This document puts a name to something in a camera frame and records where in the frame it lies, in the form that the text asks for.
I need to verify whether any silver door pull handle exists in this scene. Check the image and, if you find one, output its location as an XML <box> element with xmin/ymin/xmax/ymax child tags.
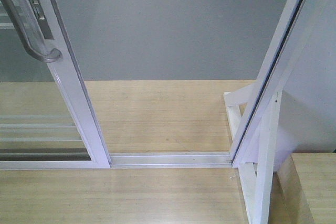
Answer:
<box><xmin>0</xmin><ymin>0</ymin><xmax>63</xmax><ymax>63</ymax></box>

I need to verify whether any white sliding glass door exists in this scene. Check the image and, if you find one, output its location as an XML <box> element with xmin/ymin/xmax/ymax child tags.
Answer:
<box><xmin>1</xmin><ymin>0</ymin><xmax>111</xmax><ymax>170</ymax></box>

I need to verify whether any aluminium floor door track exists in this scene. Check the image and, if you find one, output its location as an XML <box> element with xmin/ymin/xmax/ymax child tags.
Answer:
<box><xmin>110</xmin><ymin>152</ymin><xmax>232</xmax><ymax>169</ymax></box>

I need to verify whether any silver door lock plate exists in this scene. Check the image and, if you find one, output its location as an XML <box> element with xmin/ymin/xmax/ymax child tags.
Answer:
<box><xmin>29</xmin><ymin>0</ymin><xmax>54</xmax><ymax>40</ymax></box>

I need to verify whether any wooden platform board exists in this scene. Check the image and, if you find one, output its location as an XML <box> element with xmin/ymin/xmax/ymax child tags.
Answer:
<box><xmin>1</xmin><ymin>80</ymin><xmax>250</xmax><ymax>223</ymax></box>

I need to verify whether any white right support brace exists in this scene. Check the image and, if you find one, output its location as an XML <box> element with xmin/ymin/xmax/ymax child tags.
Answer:
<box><xmin>223</xmin><ymin>80</ymin><xmax>282</xmax><ymax>223</ymax></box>

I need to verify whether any wooden side box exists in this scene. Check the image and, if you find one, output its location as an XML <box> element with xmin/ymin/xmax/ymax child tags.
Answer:
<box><xmin>268</xmin><ymin>153</ymin><xmax>335</xmax><ymax>223</ymax></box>

